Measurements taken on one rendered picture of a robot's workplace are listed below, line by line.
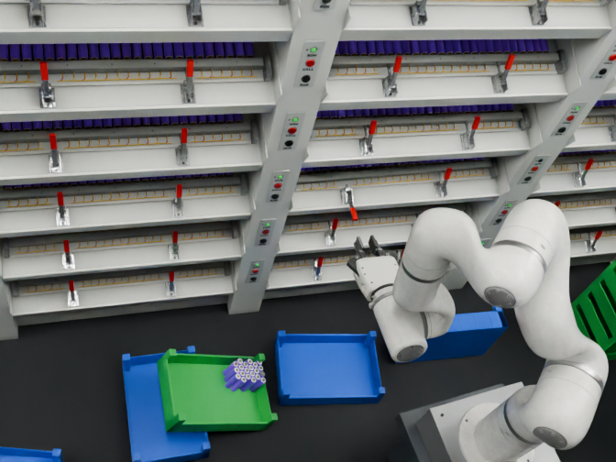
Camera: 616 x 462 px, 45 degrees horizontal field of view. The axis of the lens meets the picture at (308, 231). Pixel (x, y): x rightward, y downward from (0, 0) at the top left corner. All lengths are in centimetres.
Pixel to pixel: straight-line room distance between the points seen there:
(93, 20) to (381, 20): 53
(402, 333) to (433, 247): 33
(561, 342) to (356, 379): 98
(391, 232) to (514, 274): 95
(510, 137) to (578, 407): 74
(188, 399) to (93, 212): 59
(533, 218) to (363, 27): 48
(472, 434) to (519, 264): 73
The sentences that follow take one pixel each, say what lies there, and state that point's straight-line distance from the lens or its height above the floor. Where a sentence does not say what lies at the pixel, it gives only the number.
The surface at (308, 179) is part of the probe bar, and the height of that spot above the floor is 58.
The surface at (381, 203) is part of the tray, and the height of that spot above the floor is 54.
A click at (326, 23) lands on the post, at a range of 144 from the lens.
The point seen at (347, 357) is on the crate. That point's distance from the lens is 233.
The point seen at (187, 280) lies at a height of 16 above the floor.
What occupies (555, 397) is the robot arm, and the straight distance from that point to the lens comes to 155.
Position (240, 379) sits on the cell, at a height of 9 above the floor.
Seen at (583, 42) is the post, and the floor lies 104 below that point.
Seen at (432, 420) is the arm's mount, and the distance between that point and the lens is 190.
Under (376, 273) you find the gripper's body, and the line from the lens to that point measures 175.
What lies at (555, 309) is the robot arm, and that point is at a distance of 141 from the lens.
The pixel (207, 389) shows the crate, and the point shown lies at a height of 6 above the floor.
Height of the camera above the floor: 205
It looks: 54 degrees down
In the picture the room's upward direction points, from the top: 19 degrees clockwise
